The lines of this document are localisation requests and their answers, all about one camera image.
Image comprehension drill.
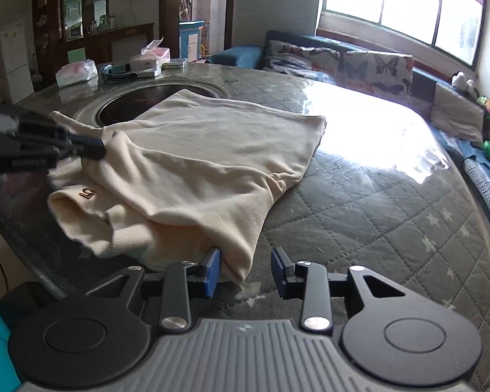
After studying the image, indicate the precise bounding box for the dark wooden door frame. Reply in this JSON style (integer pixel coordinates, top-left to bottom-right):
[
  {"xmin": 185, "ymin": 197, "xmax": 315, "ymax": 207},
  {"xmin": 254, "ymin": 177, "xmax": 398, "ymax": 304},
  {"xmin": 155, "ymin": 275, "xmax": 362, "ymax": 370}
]
[{"xmin": 159, "ymin": 0, "xmax": 237, "ymax": 50}]

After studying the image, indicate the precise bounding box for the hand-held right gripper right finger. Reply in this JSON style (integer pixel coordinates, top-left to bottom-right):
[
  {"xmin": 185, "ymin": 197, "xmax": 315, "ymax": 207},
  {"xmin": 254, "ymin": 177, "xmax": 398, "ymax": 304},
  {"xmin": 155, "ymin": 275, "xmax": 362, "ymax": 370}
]
[{"xmin": 270, "ymin": 247, "xmax": 407, "ymax": 331}]

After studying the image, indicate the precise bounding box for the panda plush toy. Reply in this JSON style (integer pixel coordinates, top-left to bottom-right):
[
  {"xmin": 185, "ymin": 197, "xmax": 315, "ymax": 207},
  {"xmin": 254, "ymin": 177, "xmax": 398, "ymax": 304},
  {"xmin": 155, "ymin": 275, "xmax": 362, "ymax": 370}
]
[{"xmin": 451, "ymin": 71, "xmax": 478, "ymax": 92}]

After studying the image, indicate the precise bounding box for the cream sweatshirt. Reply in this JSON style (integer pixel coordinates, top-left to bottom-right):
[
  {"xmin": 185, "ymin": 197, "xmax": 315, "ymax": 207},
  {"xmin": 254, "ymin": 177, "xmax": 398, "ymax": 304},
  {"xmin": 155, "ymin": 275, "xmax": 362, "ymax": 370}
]
[{"xmin": 47, "ymin": 89, "xmax": 327, "ymax": 284}]

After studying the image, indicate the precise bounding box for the black round induction cooktop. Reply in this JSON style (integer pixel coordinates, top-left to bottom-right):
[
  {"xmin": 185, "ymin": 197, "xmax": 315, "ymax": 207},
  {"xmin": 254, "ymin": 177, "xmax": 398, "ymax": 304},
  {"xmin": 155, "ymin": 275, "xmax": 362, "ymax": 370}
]
[{"xmin": 93, "ymin": 84, "xmax": 229, "ymax": 127}]

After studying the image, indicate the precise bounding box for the butterfly print cushion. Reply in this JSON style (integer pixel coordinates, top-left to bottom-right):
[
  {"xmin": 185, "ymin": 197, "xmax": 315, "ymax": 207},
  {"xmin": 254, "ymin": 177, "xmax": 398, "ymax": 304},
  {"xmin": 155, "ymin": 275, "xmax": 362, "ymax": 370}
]
[
  {"xmin": 263, "ymin": 40, "xmax": 341, "ymax": 84},
  {"xmin": 343, "ymin": 49, "xmax": 415, "ymax": 94}
]

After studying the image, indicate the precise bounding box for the plain grey cushion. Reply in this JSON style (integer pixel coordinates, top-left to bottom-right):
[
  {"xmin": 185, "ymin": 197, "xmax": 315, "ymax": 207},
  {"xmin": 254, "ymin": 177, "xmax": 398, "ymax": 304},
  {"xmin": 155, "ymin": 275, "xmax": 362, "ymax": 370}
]
[{"xmin": 431, "ymin": 83, "xmax": 486, "ymax": 143}]

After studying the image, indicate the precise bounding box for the blue corner sofa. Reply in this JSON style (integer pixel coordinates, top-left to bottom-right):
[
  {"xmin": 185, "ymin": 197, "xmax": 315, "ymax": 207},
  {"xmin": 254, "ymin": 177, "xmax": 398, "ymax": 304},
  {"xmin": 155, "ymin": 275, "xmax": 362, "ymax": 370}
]
[{"xmin": 206, "ymin": 29, "xmax": 490, "ymax": 246}]

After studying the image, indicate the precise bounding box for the dark wooden shelf unit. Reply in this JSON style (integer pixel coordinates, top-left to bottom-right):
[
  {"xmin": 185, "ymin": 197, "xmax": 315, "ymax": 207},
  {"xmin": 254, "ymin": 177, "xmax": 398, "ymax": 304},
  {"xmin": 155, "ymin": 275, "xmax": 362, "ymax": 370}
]
[{"xmin": 32, "ymin": 0, "xmax": 111, "ymax": 78}]

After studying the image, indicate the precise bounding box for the white refrigerator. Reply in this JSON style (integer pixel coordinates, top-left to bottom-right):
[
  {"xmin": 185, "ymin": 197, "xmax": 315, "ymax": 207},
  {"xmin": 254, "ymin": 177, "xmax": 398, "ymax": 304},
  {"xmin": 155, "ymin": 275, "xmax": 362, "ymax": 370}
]
[{"xmin": 0, "ymin": 20, "xmax": 35, "ymax": 105}]

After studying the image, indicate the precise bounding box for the dark wooden sideboard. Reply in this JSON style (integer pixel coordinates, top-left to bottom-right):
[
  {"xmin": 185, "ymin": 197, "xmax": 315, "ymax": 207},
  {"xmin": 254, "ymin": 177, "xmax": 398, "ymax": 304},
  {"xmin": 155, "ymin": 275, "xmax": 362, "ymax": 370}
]
[{"xmin": 57, "ymin": 22, "xmax": 155, "ymax": 74}]

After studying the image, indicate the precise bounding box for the pink white tissue box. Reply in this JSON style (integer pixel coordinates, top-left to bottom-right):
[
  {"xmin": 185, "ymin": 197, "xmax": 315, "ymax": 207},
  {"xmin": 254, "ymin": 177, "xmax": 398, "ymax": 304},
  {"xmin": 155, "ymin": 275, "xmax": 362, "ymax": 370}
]
[{"xmin": 128, "ymin": 38, "xmax": 171, "ymax": 71}]

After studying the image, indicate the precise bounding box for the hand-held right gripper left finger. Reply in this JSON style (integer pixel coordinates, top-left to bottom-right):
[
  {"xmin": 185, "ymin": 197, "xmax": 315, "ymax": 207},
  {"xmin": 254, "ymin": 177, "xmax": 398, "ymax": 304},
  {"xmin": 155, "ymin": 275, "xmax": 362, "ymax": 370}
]
[{"xmin": 86, "ymin": 247, "xmax": 222, "ymax": 333}]

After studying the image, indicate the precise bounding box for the blue sofa seat cover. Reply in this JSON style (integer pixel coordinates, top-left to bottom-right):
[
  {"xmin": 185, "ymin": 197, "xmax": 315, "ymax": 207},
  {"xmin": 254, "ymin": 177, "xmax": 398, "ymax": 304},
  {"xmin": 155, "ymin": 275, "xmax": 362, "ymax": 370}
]
[{"xmin": 457, "ymin": 139, "xmax": 490, "ymax": 197}]

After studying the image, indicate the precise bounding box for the sliding window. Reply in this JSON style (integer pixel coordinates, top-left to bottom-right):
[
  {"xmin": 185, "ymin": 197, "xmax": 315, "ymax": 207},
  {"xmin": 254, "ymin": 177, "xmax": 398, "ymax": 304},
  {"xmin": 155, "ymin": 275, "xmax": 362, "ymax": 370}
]
[{"xmin": 320, "ymin": 0, "xmax": 488, "ymax": 68}]

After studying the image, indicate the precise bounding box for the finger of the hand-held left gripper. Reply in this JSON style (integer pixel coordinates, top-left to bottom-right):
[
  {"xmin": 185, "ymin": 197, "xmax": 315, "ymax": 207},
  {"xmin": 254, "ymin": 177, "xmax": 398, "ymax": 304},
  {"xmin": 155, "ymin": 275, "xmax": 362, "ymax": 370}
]
[{"xmin": 61, "ymin": 128, "xmax": 107, "ymax": 161}]

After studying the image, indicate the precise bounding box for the white pink tissue pack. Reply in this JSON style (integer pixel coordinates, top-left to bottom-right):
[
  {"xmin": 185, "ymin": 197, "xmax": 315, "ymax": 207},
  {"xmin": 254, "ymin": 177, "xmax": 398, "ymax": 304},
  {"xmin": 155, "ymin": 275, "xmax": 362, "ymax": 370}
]
[{"xmin": 56, "ymin": 59, "xmax": 99, "ymax": 88}]

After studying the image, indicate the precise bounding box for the small blue cabinet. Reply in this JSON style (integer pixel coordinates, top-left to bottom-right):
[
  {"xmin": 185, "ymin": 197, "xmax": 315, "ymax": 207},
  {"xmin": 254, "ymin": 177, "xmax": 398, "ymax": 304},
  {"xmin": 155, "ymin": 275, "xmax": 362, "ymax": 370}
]
[{"xmin": 178, "ymin": 20, "xmax": 205, "ymax": 62}]

